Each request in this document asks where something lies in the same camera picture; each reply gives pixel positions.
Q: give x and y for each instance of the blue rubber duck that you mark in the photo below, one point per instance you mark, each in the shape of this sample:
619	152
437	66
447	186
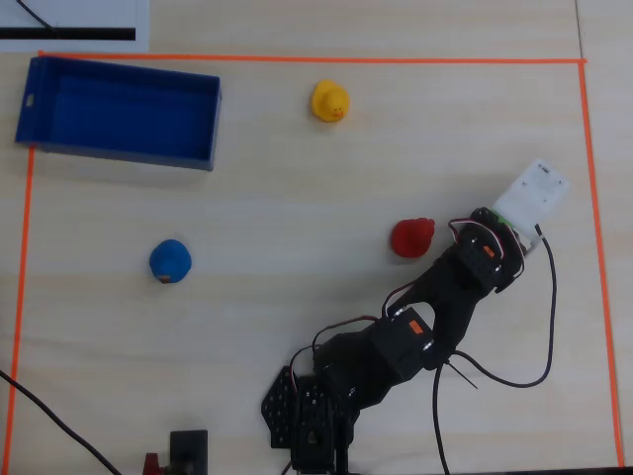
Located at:
169	259

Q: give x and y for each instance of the orange tape strip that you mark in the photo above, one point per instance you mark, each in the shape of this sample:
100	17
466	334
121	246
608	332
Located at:
599	257
316	59
21	297

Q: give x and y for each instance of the yellow rubber duck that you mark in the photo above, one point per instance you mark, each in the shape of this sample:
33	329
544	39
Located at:
329	101

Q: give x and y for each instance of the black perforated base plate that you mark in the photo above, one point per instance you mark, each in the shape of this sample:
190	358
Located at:
278	406

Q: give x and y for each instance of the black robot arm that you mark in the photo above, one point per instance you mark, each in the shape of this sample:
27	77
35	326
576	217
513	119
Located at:
445	307

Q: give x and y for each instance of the blue plastic box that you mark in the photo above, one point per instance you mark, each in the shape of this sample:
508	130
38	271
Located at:
123	114

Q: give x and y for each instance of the black table clamp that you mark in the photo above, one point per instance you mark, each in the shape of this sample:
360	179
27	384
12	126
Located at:
189	450

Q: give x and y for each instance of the white paper sheet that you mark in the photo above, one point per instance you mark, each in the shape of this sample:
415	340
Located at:
99	12

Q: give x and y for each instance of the green rubber duck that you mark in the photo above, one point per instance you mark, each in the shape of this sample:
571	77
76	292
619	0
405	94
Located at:
501	218

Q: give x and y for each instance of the red rubber duck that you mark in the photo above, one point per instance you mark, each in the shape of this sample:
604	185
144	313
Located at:
410	238

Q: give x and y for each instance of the white camera box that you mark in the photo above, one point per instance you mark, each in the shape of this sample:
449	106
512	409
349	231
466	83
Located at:
531	193

